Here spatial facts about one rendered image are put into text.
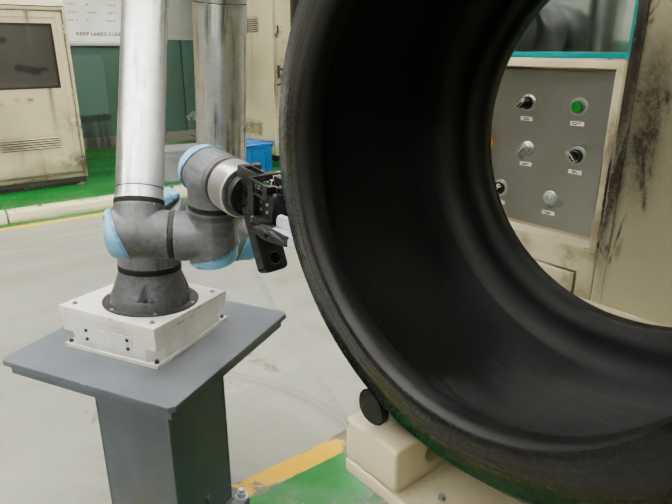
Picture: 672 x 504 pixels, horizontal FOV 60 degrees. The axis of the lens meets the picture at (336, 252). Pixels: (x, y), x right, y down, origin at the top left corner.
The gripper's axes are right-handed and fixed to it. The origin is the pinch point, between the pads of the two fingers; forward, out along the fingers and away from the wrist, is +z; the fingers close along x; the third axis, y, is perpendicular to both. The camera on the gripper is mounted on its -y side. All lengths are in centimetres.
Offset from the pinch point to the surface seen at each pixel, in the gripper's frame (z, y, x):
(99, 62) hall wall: -751, -83, 219
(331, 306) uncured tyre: 18.0, 3.5, -12.6
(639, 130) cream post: 26.5, 20.5, 28.6
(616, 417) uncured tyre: 40.9, -5.3, 9.0
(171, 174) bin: -474, -152, 189
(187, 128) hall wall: -736, -177, 333
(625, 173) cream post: 26.3, 14.9, 28.6
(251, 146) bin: -459, -128, 273
